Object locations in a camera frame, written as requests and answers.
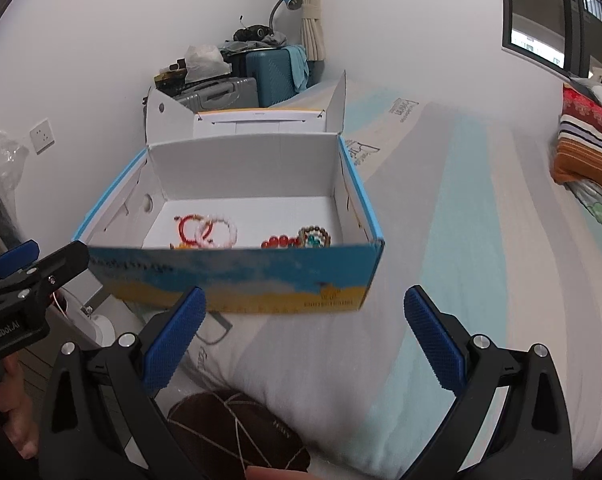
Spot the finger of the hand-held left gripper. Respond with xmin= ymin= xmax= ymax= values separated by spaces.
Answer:
xmin=0 ymin=240 xmax=40 ymax=286
xmin=0 ymin=241 xmax=90 ymax=321

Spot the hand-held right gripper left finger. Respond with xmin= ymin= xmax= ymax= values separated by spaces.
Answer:
xmin=40 ymin=286 xmax=207 ymax=480

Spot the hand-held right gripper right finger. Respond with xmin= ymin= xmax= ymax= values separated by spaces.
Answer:
xmin=403 ymin=285 xmax=574 ymax=480

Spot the blue and yellow cardboard box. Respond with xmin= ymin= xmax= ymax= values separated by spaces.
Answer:
xmin=71 ymin=70 xmax=385 ymax=315

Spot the red braided cord bracelet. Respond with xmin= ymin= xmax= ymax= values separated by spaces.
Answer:
xmin=177 ymin=214 xmax=214 ymax=248

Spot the pink bead bracelet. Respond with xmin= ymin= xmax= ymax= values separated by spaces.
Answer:
xmin=196 ymin=216 xmax=239 ymax=248

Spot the red bead bracelet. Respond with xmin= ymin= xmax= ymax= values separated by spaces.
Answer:
xmin=260 ymin=234 xmax=302 ymax=250

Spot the dark small bead bracelet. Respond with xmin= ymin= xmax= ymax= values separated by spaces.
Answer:
xmin=297 ymin=226 xmax=332 ymax=248

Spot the person's left hand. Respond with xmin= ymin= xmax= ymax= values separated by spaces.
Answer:
xmin=0 ymin=355 xmax=39 ymax=458

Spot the person's right hand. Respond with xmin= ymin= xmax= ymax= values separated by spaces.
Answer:
xmin=246 ymin=466 xmax=312 ymax=480

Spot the clear plastic bag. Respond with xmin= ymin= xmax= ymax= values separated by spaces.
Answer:
xmin=0 ymin=130 xmax=29 ymax=186

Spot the floral quilt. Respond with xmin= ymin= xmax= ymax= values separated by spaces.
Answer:
xmin=566 ymin=180 xmax=602 ymax=246

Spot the black and gold box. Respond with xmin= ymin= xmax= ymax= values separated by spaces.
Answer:
xmin=153 ymin=58 xmax=188 ymax=86

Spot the grey suitcase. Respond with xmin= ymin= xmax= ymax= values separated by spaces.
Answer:
xmin=173 ymin=76 xmax=259 ymax=113

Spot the white plastic bag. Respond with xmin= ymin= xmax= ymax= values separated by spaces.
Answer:
xmin=183 ymin=43 xmax=232 ymax=83

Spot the striped folded blanket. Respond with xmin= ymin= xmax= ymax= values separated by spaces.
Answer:
xmin=551 ymin=82 xmax=602 ymax=186

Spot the teal suitcase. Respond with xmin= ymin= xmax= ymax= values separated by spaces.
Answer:
xmin=245 ymin=47 xmax=309 ymax=108

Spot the black bag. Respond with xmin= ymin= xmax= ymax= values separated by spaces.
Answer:
xmin=232 ymin=24 xmax=273 ymax=43

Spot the teal cloth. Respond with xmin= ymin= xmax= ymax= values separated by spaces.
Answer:
xmin=283 ymin=45 xmax=310 ymax=93

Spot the window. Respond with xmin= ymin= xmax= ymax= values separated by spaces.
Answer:
xmin=499 ymin=0 xmax=602 ymax=78

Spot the beige curtain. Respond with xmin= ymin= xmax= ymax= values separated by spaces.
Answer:
xmin=291 ymin=0 xmax=328 ymax=63

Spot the white wall socket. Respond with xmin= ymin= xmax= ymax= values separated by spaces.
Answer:
xmin=30 ymin=119 xmax=55 ymax=155

